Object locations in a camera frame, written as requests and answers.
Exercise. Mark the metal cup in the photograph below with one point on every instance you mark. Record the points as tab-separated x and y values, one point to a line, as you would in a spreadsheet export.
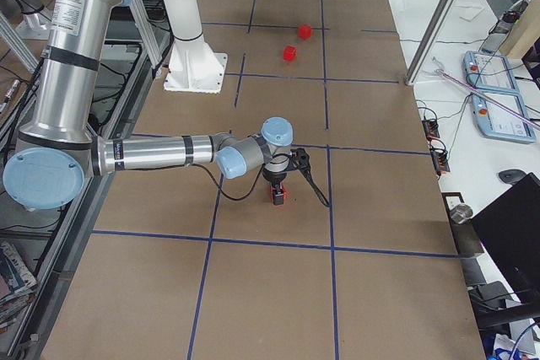
460	213

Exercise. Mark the stack of magazines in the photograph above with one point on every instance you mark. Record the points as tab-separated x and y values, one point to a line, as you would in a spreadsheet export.
17	284

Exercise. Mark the black monitor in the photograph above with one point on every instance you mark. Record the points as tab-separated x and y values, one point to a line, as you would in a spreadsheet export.
509	230

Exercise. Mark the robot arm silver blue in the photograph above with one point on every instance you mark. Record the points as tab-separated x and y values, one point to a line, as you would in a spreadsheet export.
55	152

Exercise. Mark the black computer mouse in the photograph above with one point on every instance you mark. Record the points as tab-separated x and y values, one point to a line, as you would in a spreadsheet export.
511	176

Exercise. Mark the teach pendant far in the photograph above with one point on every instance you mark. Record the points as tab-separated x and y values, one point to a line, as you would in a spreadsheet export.
489	72

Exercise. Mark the red block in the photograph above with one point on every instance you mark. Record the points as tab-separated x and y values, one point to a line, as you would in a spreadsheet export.
305	31
290	53

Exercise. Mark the red block picked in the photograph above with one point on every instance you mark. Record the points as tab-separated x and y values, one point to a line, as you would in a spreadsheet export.
285	192

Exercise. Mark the white central pedestal column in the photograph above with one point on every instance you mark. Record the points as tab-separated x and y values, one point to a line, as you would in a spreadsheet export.
193	66

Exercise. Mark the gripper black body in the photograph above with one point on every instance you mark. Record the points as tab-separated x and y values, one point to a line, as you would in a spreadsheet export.
274	185

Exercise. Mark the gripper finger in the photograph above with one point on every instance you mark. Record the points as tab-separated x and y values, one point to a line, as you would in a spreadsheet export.
277	194

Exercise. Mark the teach pendant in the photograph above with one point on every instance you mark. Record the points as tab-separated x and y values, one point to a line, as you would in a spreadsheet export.
489	72
493	122

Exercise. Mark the teach pendant near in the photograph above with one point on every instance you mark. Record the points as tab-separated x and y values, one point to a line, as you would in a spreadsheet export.
493	122

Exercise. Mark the aluminium frame post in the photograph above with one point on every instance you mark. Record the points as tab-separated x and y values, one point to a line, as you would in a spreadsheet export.
428	40

